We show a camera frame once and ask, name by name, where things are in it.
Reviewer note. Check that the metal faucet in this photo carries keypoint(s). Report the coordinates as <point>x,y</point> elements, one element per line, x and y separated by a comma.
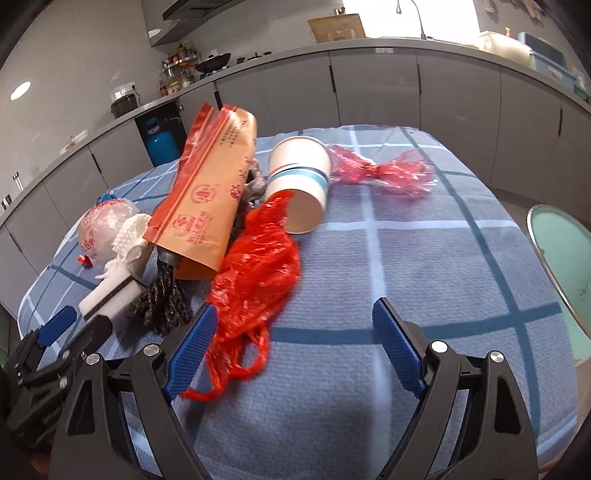
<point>421,23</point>

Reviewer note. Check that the grey kitchen cabinets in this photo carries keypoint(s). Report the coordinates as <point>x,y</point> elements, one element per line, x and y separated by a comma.
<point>369,87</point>

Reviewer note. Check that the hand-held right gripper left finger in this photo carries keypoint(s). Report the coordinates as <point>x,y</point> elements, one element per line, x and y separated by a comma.
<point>194,350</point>

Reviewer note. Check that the metal spice rack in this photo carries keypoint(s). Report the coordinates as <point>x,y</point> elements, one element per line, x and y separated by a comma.
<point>178,69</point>

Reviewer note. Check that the orange zip bag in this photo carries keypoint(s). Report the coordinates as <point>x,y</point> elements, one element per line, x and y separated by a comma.
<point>203,194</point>

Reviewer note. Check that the hanging pink gloves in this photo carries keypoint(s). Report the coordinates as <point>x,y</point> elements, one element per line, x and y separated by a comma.
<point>528,9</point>

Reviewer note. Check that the white foam block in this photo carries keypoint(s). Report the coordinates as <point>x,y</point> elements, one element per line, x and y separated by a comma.
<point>113,293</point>

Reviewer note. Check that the cardboard board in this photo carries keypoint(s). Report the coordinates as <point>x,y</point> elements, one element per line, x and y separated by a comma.
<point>337,27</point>

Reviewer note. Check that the round teal tray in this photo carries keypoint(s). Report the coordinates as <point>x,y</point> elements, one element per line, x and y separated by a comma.
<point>554,249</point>

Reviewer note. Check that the blue checked tablecloth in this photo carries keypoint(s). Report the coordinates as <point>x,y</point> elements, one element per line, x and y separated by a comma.
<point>415,258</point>

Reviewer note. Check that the blue gas cylinder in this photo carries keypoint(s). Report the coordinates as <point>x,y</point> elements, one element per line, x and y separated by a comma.
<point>161,143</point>

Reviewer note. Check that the black wok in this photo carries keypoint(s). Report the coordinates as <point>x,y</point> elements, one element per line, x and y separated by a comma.
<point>213,62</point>

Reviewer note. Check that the teal plastic box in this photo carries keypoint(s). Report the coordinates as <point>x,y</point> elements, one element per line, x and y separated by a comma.
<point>549,60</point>

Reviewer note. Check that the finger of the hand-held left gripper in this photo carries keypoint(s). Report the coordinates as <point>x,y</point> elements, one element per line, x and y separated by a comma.
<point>90,337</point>
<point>57,326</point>

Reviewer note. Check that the striped paper cup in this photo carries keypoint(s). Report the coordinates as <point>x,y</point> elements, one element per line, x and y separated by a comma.
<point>300,166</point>

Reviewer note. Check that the white plastic bag red print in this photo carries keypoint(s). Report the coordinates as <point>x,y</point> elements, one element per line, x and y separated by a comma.
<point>106,221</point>

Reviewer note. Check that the white foam net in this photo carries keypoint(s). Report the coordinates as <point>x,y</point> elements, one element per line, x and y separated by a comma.
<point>131,233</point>

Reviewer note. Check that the pink translucent plastic bag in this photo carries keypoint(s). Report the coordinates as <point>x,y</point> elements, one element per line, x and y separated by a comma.
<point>401,173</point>

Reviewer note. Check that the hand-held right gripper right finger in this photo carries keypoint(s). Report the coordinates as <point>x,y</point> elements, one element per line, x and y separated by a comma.
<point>397,350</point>

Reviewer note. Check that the hanging scrub ball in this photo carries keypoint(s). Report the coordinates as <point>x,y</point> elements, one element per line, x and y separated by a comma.
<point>488,5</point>

